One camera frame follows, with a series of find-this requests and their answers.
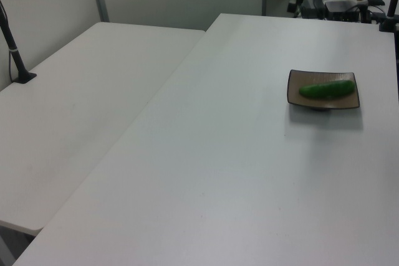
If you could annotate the square brown ceramic plate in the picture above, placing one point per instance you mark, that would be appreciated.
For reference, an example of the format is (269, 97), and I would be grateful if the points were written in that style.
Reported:
(343, 101)

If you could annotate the black camera stand pole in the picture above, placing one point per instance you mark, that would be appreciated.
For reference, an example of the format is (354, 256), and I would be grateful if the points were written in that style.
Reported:
(26, 77)

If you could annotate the black electronics box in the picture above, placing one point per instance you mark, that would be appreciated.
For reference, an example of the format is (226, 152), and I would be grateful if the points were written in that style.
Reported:
(341, 10)

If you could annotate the green cucumber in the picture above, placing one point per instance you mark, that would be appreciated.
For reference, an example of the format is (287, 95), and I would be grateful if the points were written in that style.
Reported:
(324, 90)

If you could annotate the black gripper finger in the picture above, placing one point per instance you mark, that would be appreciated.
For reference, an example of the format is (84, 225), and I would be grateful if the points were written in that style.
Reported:
(298, 13)
(293, 5)

